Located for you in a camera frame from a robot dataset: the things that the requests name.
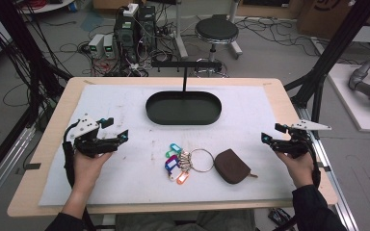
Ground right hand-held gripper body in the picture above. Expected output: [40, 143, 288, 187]
[269, 119, 332, 159]

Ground black computer tower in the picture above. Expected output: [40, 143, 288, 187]
[113, 5, 158, 64]

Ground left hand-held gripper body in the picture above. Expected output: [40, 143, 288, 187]
[72, 114, 119, 158]

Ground aluminium rail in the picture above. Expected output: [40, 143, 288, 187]
[0, 125, 37, 215]
[295, 105, 360, 231]

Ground person's right hand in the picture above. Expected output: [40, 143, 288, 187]
[276, 151, 315, 190]

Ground metal ring with coloured tags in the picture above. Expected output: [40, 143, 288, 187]
[164, 142, 216, 186]

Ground black metal frame post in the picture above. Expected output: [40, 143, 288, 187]
[283, 0, 370, 140]

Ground person's left hand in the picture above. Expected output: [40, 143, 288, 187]
[71, 150, 114, 193]

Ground cardboard box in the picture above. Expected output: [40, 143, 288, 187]
[296, 0, 370, 40]

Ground white table mat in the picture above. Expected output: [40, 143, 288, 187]
[38, 84, 298, 207]

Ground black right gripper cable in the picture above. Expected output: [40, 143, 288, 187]
[302, 136, 322, 190]

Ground brown zip pouch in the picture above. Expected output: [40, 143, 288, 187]
[213, 148, 259, 186]

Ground white power supply unit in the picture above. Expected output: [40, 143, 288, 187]
[102, 34, 117, 60]
[88, 33, 106, 59]

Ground black tray with hook stand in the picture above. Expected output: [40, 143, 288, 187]
[145, 60, 224, 126]

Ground person's legs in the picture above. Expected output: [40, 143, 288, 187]
[115, 209, 256, 231]

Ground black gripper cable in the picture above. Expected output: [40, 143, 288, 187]
[302, 136, 322, 190]
[62, 120, 80, 189]

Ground white power strip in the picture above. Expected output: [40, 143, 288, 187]
[122, 3, 140, 18]

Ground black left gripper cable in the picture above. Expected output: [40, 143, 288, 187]
[62, 120, 80, 189]

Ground black frame with cables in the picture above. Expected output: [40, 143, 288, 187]
[0, 0, 73, 129]

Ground white desk leg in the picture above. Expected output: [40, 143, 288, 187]
[172, 0, 190, 60]
[226, 0, 244, 61]

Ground black round stool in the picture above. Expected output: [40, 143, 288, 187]
[194, 16, 240, 78]

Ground white floor board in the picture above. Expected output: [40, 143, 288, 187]
[327, 63, 370, 135]

